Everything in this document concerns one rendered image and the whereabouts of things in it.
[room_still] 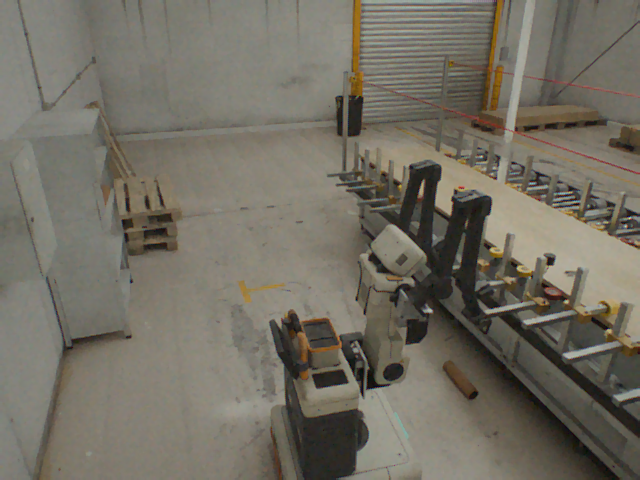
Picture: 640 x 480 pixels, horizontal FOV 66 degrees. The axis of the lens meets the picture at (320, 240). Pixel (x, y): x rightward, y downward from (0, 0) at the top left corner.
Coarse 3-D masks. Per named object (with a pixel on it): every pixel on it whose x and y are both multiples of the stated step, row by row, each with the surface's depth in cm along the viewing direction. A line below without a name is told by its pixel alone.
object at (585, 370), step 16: (368, 192) 454; (496, 304) 285; (528, 336) 262; (544, 336) 256; (544, 352) 252; (560, 352) 243; (560, 368) 243; (576, 368) 233; (592, 368) 233; (576, 384) 234; (592, 384) 225; (608, 384) 222; (608, 400) 217; (624, 416) 210
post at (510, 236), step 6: (510, 234) 269; (510, 240) 270; (504, 246) 274; (510, 246) 272; (504, 252) 275; (510, 252) 273; (504, 258) 276; (510, 258) 275; (504, 264) 277; (504, 270) 278; (504, 276) 280; (498, 288) 285; (498, 294) 286
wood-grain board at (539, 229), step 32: (384, 160) 478; (416, 160) 478; (448, 160) 478; (448, 192) 396; (512, 192) 396; (512, 224) 337; (544, 224) 337; (576, 224) 337; (512, 256) 294; (576, 256) 294; (608, 256) 294; (608, 288) 261; (608, 320) 234
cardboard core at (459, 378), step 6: (444, 366) 332; (450, 366) 328; (456, 366) 329; (450, 372) 326; (456, 372) 323; (456, 378) 320; (462, 378) 317; (462, 384) 314; (468, 384) 312; (462, 390) 314; (468, 390) 309; (474, 390) 308; (468, 396) 309; (474, 396) 312
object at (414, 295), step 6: (402, 288) 201; (414, 288) 196; (420, 288) 196; (408, 294) 196; (414, 294) 195; (420, 294) 195; (426, 294) 195; (414, 300) 194; (420, 300) 194; (426, 300) 197; (414, 306) 192; (420, 306) 196; (420, 312) 194
